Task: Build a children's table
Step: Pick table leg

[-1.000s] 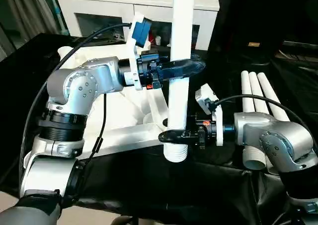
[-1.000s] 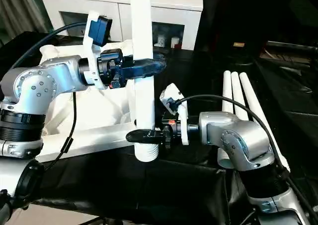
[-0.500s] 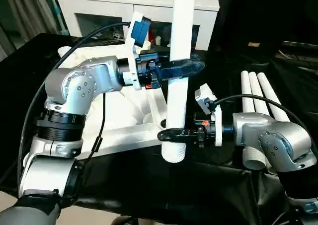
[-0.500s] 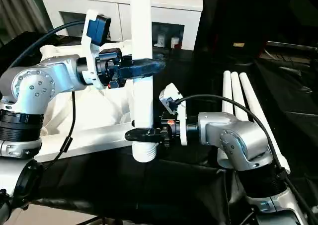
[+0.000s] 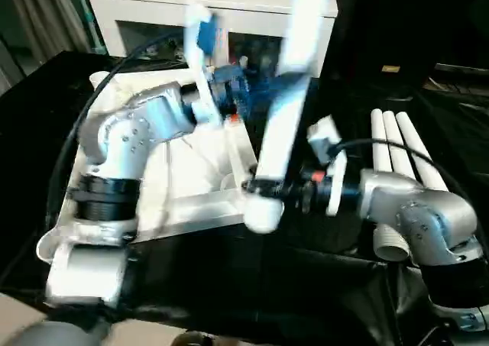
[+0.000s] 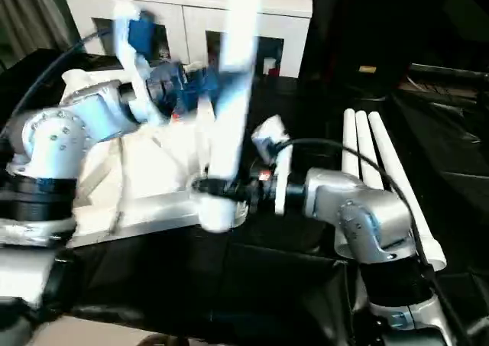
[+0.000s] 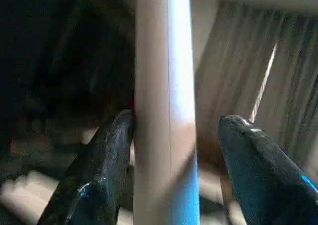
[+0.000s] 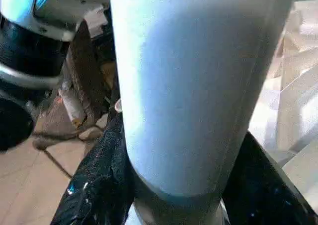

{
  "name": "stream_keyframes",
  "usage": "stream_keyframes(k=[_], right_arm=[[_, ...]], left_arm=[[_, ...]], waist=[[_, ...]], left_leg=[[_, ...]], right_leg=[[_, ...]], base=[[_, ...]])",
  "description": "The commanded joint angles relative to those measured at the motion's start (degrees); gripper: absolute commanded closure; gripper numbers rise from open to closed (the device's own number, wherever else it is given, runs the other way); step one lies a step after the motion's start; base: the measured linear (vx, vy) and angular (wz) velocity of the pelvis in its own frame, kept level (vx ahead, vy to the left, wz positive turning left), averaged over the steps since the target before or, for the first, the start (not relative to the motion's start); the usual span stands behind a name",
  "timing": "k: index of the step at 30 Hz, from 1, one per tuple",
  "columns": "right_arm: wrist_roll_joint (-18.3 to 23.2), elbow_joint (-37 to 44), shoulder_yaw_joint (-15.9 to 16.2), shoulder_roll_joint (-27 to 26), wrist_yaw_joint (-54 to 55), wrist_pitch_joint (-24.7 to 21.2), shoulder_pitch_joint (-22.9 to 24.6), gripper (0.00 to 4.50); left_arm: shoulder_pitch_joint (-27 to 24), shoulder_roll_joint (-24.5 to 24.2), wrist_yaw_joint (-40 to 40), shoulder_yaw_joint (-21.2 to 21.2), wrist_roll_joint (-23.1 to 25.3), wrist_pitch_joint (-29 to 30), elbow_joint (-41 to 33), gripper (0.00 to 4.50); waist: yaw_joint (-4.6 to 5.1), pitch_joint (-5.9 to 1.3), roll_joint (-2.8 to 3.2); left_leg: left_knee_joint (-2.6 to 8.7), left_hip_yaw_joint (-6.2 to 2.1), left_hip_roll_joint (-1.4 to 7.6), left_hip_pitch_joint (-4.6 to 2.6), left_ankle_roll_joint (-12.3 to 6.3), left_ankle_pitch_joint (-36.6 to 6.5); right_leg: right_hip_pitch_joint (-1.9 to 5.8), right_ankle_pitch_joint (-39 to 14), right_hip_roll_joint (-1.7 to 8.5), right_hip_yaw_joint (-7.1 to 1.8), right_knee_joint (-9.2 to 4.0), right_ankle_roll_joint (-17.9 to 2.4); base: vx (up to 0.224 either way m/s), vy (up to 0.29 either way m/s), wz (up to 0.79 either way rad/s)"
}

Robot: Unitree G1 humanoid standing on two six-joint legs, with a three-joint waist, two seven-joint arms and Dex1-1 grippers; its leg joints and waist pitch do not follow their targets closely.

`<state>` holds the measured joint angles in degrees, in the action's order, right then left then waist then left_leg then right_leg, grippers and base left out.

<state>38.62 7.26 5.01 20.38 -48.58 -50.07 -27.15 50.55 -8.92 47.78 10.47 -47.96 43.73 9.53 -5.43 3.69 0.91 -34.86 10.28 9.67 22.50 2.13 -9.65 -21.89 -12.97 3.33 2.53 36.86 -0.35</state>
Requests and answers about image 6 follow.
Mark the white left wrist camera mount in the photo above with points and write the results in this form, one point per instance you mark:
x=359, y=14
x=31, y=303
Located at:
x=130, y=75

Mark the black long bar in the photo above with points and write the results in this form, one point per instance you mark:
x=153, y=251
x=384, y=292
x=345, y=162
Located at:
x=451, y=75

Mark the grey curtain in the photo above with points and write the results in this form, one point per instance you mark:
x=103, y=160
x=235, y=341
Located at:
x=26, y=13

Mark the white plastic table top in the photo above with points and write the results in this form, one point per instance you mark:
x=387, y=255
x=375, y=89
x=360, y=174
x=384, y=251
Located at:
x=153, y=178

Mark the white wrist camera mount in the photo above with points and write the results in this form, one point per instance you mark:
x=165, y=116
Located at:
x=282, y=178
x=130, y=75

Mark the black case with gold label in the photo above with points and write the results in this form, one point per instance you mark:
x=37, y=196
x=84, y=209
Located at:
x=344, y=25

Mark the white cabinet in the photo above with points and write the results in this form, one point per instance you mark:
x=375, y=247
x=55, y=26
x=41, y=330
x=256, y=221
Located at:
x=172, y=2

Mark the white plastic table leg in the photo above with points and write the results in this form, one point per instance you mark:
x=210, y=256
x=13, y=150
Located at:
x=397, y=170
x=349, y=140
x=364, y=143
x=238, y=29

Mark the black mat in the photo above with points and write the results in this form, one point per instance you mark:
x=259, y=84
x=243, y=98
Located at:
x=229, y=285

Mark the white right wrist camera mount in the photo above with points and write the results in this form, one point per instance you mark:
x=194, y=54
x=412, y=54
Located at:
x=282, y=178

